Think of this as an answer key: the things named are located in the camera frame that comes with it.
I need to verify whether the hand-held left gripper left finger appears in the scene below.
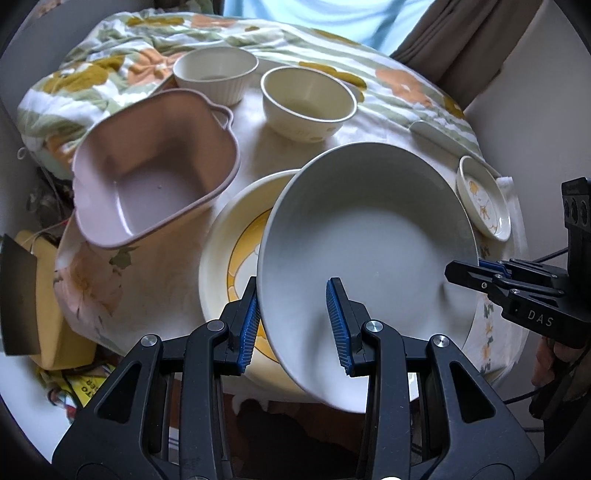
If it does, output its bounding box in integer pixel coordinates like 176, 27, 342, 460
52, 276, 260, 480

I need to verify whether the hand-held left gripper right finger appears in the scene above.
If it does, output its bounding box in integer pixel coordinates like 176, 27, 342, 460
325, 278, 541, 480

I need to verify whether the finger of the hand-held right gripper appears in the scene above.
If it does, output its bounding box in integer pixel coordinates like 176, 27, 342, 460
478, 258, 571, 283
445, 261, 570, 302

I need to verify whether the large grey-white plate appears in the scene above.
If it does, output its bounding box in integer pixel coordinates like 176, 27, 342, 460
256, 143, 480, 415

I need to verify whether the pink square bowl with handles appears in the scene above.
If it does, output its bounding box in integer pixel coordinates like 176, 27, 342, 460
71, 89, 242, 250

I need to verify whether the cream smooth bowl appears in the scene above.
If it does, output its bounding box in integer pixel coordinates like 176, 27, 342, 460
260, 66, 358, 143

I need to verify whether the small duck print dish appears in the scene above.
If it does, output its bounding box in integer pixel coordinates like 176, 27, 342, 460
455, 155, 512, 241

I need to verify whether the cream plate with yellow pattern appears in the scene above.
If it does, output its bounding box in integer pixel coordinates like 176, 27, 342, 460
198, 169, 303, 381

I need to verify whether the white floral tablecloth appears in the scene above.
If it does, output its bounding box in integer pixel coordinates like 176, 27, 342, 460
54, 78, 530, 403

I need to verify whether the white curved bar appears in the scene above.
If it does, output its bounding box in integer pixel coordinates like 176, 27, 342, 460
410, 121, 477, 158

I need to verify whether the yellow printed packet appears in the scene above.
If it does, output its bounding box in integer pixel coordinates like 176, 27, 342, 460
45, 364, 117, 422

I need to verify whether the brown curtain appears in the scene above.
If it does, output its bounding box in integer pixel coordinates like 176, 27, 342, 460
390, 0, 544, 108

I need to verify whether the dark grey flat object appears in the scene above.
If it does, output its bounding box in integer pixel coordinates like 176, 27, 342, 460
0, 234, 41, 357

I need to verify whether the cream ribbed bowl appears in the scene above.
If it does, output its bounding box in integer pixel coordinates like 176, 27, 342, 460
173, 46, 259, 106

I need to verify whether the light blue curtain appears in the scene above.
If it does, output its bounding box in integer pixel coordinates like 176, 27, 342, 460
222, 0, 435, 52

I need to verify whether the floral blanket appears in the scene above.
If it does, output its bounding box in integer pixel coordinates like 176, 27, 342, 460
17, 11, 482, 178

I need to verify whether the black cable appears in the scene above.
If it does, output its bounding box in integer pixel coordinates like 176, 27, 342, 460
524, 247, 570, 262

